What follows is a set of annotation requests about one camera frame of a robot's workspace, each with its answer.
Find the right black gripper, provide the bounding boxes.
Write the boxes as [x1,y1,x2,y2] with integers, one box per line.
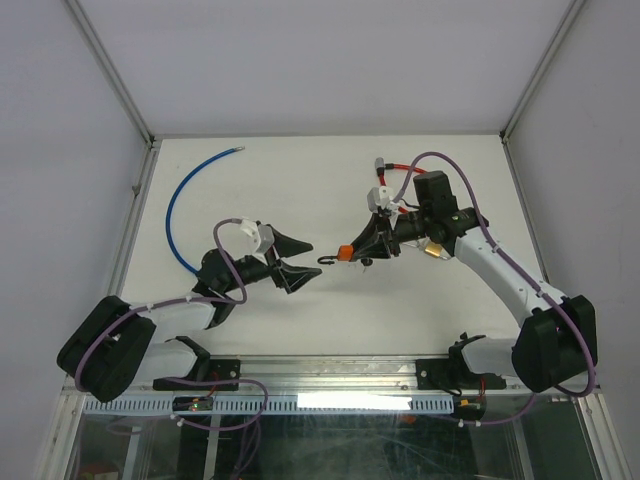
[350,208,432,259]

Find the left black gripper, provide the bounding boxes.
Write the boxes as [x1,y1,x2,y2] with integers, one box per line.
[222,228,321,293]

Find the black head keys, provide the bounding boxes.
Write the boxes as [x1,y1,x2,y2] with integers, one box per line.
[361,258,373,273]

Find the orange black padlock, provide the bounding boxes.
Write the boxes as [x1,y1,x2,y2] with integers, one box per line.
[317,244,354,266]

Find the brass padlock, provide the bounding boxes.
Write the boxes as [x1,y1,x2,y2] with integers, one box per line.
[421,240,452,261]

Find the red cable lock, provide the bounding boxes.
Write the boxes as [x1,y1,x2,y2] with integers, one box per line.
[373,157,426,192]

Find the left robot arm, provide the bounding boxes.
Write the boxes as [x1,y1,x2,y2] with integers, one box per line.
[56,224,322,402]

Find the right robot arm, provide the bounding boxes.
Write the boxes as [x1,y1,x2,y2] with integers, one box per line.
[339,171,597,393]

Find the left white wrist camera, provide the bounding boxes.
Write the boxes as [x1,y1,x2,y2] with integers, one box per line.
[239,218,275,263]

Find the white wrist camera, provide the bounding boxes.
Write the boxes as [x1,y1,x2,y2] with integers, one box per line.
[239,218,275,263]
[367,186,399,218]

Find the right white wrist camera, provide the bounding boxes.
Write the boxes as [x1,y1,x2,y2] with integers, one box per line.
[367,186,399,218]

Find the aluminium mounting rail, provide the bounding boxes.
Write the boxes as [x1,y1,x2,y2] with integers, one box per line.
[81,354,509,402]

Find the blue cable lock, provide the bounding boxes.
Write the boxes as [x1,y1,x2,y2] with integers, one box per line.
[165,145,246,274]

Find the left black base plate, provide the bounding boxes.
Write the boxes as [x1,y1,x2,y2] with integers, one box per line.
[152,358,242,392]

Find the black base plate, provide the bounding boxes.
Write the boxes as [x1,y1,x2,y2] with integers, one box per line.
[152,358,242,392]
[415,358,460,393]

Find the white slotted cable duct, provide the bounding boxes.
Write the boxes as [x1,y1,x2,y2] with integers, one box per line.
[84,392,454,416]

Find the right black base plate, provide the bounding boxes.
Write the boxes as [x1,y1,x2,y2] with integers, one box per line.
[415,358,460,393]

